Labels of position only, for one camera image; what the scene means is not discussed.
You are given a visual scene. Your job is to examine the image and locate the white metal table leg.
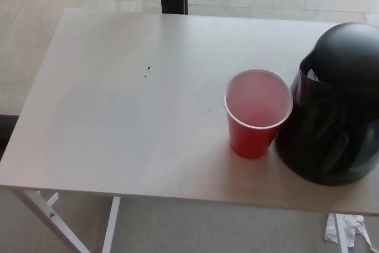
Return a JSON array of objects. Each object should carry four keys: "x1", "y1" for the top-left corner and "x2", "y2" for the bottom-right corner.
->
[
  {"x1": 10, "y1": 189, "x2": 89, "y2": 253},
  {"x1": 101, "y1": 196, "x2": 121, "y2": 253},
  {"x1": 334, "y1": 213, "x2": 349, "y2": 253}
]

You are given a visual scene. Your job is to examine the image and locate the red plastic cup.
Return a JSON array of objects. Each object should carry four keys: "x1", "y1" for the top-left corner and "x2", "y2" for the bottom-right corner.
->
[{"x1": 222, "y1": 69, "x2": 294, "y2": 159}]

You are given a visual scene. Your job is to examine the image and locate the crumpled white paper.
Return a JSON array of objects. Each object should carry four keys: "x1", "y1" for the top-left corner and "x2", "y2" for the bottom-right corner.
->
[{"x1": 324, "y1": 213, "x2": 372, "y2": 251}]

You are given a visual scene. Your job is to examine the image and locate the black electric kettle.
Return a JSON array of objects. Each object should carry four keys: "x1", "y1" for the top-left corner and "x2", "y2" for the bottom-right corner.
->
[{"x1": 274, "y1": 22, "x2": 379, "y2": 185}]

